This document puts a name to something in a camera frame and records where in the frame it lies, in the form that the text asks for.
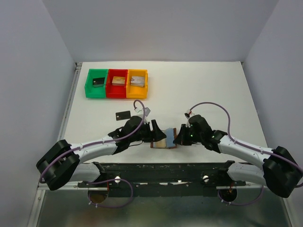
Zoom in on orange plastic bin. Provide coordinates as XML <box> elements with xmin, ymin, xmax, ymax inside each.
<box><xmin>126</xmin><ymin>69</ymin><xmax>148</xmax><ymax>99</ymax></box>

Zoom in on black credit card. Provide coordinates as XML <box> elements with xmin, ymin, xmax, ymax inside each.
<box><xmin>116</xmin><ymin>111</ymin><xmax>131</xmax><ymax>121</ymax></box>

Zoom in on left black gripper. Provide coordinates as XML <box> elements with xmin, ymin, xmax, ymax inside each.
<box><xmin>129</xmin><ymin>120</ymin><xmax>167</xmax><ymax>143</ymax></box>

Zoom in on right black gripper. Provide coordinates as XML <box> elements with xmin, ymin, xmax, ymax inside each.
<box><xmin>173</xmin><ymin>123</ymin><xmax>204</xmax><ymax>146</ymax></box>

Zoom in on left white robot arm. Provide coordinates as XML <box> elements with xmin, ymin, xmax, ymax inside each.
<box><xmin>36</xmin><ymin>116</ymin><xmax>166</xmax><ymax>191</ymax></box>

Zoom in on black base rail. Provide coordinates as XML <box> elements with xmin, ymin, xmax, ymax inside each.
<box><xmin>78</xmin><ymin>161</ymin><xmax>246</xmax><ymax>197</ymax></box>

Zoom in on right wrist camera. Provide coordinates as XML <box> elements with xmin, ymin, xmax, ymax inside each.
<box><xmin>184</xmin><ymin>109</ymin><xmax>193</xmax><ymax>127</ymax></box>

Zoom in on gold credit card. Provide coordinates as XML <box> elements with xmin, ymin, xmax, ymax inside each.
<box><xmin>153</xmin><ymin>139</ymin><xmax>166</xmax><ymax>148</ymax></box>

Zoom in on purple cable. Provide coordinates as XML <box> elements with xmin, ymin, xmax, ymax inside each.
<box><xmin>187</xmin><ymin>102</ymin><xmax>303</xmax><ymax>206</ymax></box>
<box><xmin>39</xmin><ymin>100</ymin><xmax>146</xmax><ymax>209</ymax></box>

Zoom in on gold card stack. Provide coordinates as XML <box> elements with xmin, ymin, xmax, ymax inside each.
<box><xmin>112</xmin><ymin>76</ymin><xmax>125</xmax><ymax>86</ymax></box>

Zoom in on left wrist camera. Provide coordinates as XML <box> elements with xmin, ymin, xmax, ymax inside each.
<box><xmin>134</xmin><ymin>107</ymin><xmax>151</xmax><ymax>117</ymax></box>

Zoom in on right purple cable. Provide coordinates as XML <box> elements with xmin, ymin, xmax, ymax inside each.
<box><xmin>187</xmin><ymin>102</ymin><xmax>303</xmax><ymax>206</ymax></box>

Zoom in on black card stack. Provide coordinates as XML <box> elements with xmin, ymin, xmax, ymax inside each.
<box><xmin>92</xmin><ymin>77</ymin><xmax>105</xmax><ymax>87</ymax></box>

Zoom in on green plastic bin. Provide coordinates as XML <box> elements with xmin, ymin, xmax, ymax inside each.
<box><xmin>85</xmin><ymin>69</ymin><xmax>108</xmax><ymax>99</ymax></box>

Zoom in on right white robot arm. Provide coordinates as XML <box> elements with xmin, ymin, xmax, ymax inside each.
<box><xmin>174</xmin><ymin>113</ymin><xmax>303</xmax><ymax>198</ymax></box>

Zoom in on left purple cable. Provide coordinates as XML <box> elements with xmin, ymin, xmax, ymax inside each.
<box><xmin>39</xmin><ymin>100</ymin><xmax>146</xmax><ymax>209</ymax></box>

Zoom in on brown leather card holder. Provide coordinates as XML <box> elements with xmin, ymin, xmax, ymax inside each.
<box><xmin>150</xmin><ymin>128</ymin><xmax>177</xmax><ymax>149</ymax></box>

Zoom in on silver card stack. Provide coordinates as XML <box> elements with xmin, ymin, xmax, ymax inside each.
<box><xmin>130</xmin><ymin>76</ymin><xmax>145</xmax><ymax>87</ymax></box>

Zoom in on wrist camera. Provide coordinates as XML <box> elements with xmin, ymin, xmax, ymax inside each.
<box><xmin>134</xmin><ymin>107</ymin><xmax>151</xmax><ymax>117</ymax></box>
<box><xmin>184</xmin><ymin>109</ymin><xmax>193</xmax><ymax>127</ymax></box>

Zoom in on red plastic bin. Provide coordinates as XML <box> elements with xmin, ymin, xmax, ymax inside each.
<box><xmin>106</xmin><ymin>69</ymin><xmax>128</xmax><ymax>99</ymax></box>

